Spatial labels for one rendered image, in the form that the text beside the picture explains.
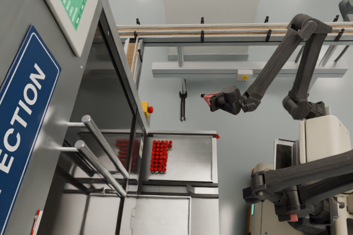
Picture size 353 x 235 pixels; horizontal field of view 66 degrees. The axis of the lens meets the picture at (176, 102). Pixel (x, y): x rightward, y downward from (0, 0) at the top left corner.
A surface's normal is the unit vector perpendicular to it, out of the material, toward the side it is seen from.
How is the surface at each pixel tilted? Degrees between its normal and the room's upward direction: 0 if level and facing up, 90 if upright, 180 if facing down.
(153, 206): 0
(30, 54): 90
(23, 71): 90
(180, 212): 0
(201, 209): 0
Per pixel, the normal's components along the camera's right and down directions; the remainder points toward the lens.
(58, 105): 1.00, 0.00
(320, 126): -0.70, -0.50
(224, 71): -0.04, 0.85
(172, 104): -0.06, -0.54
